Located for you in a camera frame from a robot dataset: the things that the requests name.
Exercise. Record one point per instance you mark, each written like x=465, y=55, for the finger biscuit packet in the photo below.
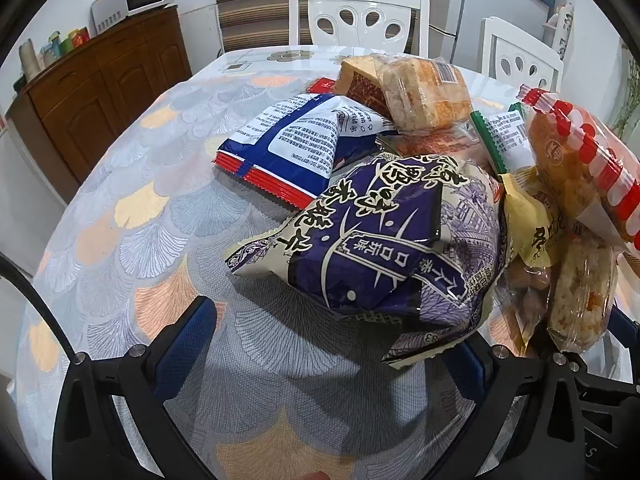
x=435, y=144

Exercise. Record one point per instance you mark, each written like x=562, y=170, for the blue and white snack bag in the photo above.
x=295, y=145

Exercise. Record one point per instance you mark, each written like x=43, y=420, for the yellow cracker packet with barcode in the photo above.
x=425, y=95

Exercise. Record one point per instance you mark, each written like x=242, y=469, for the patterned white bag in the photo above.
x=562, y=27

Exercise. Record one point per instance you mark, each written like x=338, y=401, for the red tin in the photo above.
x=80, y=36

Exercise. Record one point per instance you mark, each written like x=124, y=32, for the grey refrigerator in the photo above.
x=450, y=0

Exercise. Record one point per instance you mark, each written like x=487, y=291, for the green and white packet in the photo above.
x=505, y=132

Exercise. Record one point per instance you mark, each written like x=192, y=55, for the white side cabinet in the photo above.
x=200, y=35

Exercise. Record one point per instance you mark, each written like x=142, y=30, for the dried plant branches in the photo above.
x=627, y=90

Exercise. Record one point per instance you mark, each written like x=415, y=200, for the clear rice cake packet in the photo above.
x=582, y=295

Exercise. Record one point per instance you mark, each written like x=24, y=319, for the red bread packet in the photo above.
x=324, y=86

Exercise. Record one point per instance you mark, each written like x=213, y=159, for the wooden cabinet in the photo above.
x=100, y=90

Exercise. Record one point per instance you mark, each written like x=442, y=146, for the striped curtain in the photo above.
x=250, y=5

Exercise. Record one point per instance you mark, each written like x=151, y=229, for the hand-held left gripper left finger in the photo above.
x=187, y=345

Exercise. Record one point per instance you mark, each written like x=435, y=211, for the purple snack bag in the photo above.
x=370, y=240

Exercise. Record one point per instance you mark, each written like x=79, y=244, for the white vented box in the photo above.
x=107, y=12

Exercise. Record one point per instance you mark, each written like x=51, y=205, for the small yellow cracker packet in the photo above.
x=362, y=85

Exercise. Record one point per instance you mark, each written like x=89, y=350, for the light blue container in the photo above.
x=49, y=54

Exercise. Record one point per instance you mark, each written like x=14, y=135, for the green can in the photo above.
x=66, y=44

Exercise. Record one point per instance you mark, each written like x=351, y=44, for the yellow peanut bag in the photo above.
x=530, y=220

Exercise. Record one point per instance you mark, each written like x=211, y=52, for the red white striped packet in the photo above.
x=565, y=170

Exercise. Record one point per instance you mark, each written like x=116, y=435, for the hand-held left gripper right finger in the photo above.
x=470, y=375

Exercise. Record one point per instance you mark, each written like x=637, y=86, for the paper cup stack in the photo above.
x=30, y=60

